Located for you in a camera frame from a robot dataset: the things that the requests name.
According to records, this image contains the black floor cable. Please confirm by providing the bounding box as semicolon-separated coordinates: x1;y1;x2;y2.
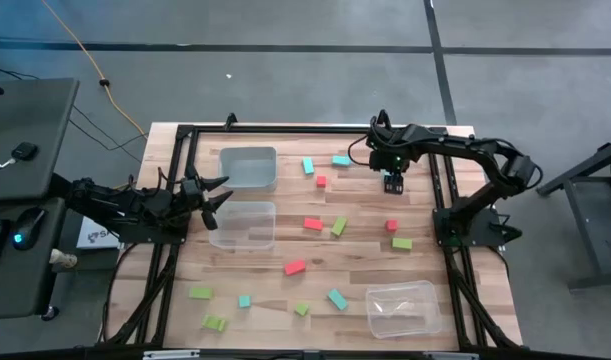
0;63;40;81
70;103;147;151
67;117;144;164

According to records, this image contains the small beige object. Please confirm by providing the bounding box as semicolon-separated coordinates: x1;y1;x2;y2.
48;248;79;270

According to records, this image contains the dark metal table frame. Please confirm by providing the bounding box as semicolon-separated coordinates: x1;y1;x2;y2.
534;135;611;292

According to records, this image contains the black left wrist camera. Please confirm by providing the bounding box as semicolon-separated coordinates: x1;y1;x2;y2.
181;178;203;200

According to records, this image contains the clear plastic bin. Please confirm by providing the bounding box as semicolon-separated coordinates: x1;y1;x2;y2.
365;280;443;341
208;200;278;252

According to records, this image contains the dark grey desk top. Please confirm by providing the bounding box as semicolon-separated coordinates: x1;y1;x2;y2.
0;197;69;321
0;77;81;202

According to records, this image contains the black mouse with blue light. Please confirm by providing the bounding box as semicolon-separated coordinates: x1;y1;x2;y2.
10;206;49;252

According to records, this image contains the black aluminium table frame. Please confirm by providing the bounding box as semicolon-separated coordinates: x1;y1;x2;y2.
102;123;524;351

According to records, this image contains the small black desk device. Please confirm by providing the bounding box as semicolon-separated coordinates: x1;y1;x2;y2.
10;141;40;162

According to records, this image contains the white printed box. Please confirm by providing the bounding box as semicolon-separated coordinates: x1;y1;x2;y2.
76;215;122;250

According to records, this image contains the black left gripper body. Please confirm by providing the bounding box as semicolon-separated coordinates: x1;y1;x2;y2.
174;178;211;227

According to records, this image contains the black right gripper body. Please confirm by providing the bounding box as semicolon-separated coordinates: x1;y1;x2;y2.
369;148;411;174

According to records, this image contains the black power cable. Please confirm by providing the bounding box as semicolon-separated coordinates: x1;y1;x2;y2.
100;243;129;346

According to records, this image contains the yellow floor cable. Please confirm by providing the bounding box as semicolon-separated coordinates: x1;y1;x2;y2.
40;0;149;140

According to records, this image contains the silver metal bracket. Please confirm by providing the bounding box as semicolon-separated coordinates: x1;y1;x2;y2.
142;349;201;360
423;351;480;360

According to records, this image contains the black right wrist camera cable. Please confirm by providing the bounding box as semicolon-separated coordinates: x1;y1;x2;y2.
347;133;374;166

